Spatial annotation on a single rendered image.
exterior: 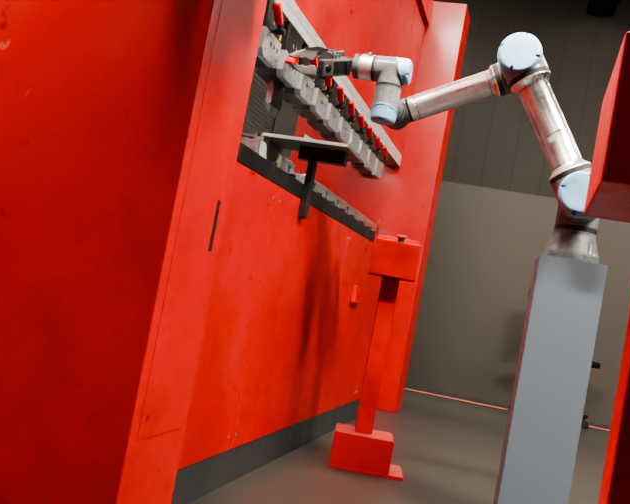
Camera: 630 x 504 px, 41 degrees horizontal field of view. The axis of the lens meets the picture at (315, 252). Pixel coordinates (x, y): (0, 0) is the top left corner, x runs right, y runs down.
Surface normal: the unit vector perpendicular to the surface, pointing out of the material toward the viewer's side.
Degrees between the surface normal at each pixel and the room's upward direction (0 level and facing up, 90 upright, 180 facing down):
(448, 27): 90
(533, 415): 90
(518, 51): 83
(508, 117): 90
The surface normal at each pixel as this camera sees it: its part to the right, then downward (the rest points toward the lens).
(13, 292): -0.25, -0.10
